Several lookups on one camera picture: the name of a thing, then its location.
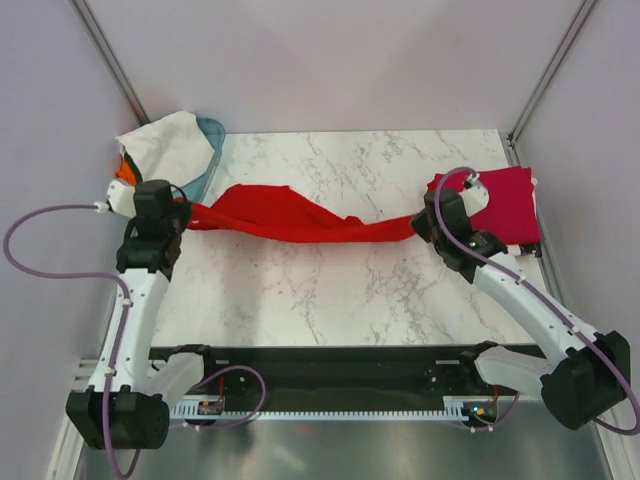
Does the red t-shirt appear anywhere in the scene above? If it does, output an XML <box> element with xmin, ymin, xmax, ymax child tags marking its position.
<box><xmin>188</xmin><ymin>184</ymin><xmax>415</xmax><ymax>244</ymax></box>

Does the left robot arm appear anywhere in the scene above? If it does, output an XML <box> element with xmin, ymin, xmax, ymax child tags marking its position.
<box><xmin>65</xmin><ymin>198</ymin><xmax>220</xmax><ymax>450</ymax></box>

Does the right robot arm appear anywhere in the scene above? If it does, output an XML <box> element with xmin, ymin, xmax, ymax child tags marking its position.
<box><xmin>411</xmin><ymin>188</ymin><xmax>639</xmax><ymax>430</ymax></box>

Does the dark green garment in basket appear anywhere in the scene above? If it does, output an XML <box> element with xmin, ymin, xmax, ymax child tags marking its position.
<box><xmin>123</xmin><ymin>153</ymin><xmax>143</xmax><ymax>185</ymax></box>

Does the folded magenta t-shirt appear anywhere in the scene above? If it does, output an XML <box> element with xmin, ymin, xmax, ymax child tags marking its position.
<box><xmin>432</xmin><ymin>167</ymin><xmax>541</xmax><ymax>248</ymax></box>

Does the teal plastic basket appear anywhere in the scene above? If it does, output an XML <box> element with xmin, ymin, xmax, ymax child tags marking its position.
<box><xmin>181</xmin><ymin>117</ymin><xmax>226</xmax><ymax>203</ymax></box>

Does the orange garment in basket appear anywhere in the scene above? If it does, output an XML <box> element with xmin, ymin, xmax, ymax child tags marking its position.
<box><xmin>114</xmin><ymin>157</ymin><xmax>132</xmax><ymax>185</ymax></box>

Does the white t-shirt in basket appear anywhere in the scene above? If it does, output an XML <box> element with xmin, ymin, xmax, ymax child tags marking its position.
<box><xmin>117</xmin><ymin>111</ymin><xmax>213</xmax><ymax>187</ymax></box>

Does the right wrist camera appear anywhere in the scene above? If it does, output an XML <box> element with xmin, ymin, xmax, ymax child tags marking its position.
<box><xmin>459</xmin><ymin>179</ymin><xmax>490</xmax><ymax>218</ymax></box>

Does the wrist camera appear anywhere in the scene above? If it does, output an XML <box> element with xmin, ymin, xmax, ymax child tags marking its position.
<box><xmin>106</xmin><ymin>178</ymin><xmax>177</xmax><ymax>219</ymax></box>
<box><xmin>459</xmin><ymin>179</ymin><xmax>490</xmax><ymax>218</ymax></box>

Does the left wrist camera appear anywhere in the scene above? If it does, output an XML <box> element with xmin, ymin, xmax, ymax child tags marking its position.
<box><xmin>106</xmin><ymin>178</ymin><xmax>177</xmax><ymax>219</ymax></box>

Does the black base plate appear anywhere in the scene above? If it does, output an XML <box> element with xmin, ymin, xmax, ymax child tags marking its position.
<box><xmin>160</xmin><ymin>342</ymin><xmax>521</xmax><ymax>414</ymax></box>

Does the white slotted cable duct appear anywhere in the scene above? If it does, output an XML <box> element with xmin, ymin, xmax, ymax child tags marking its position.
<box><xmin>170</xmin><ymin>397</ymin><xmax>469</xmax><ymax>422</ymax></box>

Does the left aluminium frame post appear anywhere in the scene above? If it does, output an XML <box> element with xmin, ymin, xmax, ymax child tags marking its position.
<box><xmin>68</xmin><ymin>0</ymin><xmax>149</xmax><ymax>125</ymax></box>

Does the aluminium frame post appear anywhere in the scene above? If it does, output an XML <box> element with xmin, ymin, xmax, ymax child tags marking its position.
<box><xmin>505</xmin><ymin>0</ymin><xmax>600</xmax><ymax>149</ymax></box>
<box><xmin>68</xmin><ymin>0</ymin><xmax>149</xmax><ymax>125</ymax></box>

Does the right aluminium frame post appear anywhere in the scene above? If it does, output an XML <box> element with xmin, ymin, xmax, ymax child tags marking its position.
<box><xmin>505</xmin><ymin>0</ymin><xmax>600</xmax><ymax>149</ymax></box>

